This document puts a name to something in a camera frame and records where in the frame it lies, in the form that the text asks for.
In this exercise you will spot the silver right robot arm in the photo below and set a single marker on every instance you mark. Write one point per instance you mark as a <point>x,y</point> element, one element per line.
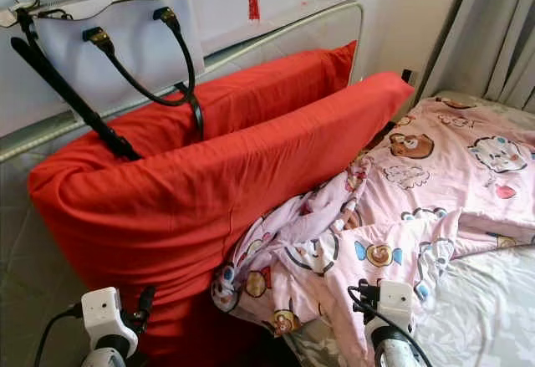
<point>394,350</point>

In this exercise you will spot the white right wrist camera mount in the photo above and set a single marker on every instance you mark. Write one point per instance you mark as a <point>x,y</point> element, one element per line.
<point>397,302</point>

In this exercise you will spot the grey pleated curtain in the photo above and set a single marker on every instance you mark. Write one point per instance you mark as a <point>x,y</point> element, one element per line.
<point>485,24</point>

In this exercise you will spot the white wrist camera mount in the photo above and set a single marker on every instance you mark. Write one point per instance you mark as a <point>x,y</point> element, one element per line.
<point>397,302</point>
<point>104,313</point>

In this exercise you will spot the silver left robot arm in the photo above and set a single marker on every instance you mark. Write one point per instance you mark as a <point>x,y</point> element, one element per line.
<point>109,355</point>

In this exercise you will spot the black wall socket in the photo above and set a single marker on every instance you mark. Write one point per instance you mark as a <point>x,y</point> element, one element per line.
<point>408,75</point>

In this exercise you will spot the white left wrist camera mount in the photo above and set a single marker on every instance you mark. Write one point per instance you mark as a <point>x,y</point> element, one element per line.
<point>104,313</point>

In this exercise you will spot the red fabric cushion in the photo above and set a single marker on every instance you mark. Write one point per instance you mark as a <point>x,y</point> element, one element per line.
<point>175,200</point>
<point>284,87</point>

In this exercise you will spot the pink cartoon print blanket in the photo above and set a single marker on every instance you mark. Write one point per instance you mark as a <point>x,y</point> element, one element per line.
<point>418,191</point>

